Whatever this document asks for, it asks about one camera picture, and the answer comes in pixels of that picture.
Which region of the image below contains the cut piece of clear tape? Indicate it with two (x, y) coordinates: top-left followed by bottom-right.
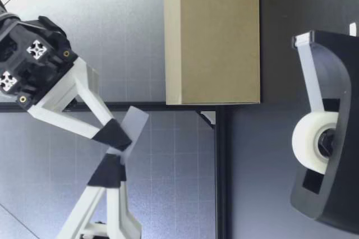
(108, 105), (150, 167)

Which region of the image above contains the brown cardboard box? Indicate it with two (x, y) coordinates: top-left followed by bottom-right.
(163, 0), (262, 106)

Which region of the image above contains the black tape dispenser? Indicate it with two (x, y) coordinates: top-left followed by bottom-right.
(289, 29), (359, 234)

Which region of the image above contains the black frame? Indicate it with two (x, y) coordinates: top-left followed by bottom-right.
(0, 100), (225, 239)

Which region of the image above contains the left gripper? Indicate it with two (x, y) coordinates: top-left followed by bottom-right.
(56, 153), (142, 239)

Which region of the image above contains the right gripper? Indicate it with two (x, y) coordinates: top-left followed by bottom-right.
(0, 15), (133, 151)

